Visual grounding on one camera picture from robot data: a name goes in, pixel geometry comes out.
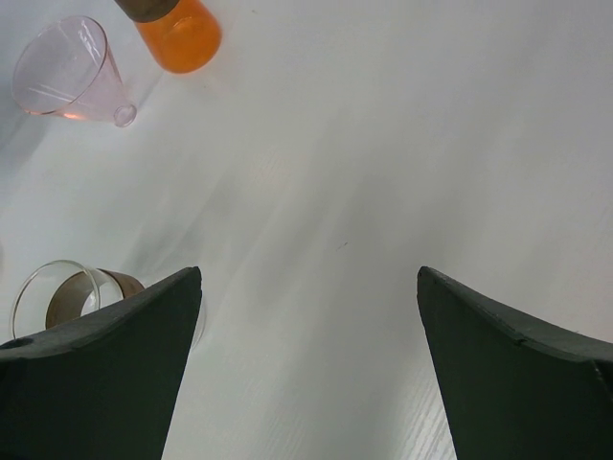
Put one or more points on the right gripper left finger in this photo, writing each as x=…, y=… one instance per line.
x=103, y=386

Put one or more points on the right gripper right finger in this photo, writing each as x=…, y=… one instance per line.
x=514, y=386

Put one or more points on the clear glass carafe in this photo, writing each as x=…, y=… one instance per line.
x=63, y=290

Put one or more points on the pink glass dripper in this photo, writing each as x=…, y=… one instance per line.
x=68, y=70

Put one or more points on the orange glass carafe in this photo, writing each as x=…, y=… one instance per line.
x=181, y=35

